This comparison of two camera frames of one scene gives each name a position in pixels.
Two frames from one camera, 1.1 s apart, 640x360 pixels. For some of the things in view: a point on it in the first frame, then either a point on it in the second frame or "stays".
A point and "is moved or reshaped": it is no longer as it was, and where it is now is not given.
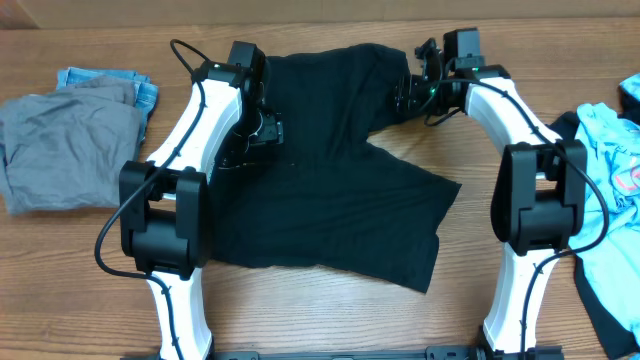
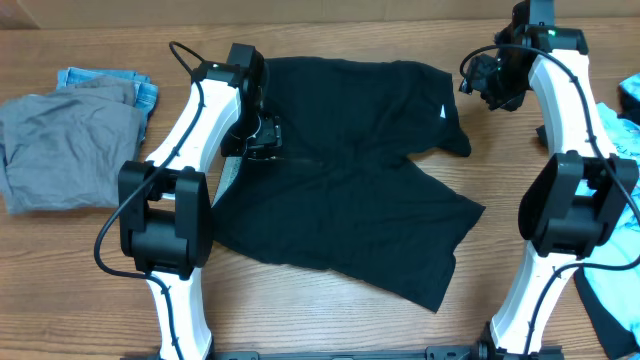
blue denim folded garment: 146,92 stays
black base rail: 431,353 stays
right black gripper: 406,93 to 480,76
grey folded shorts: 67,148 stays
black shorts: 327,198 is moved or reshaped
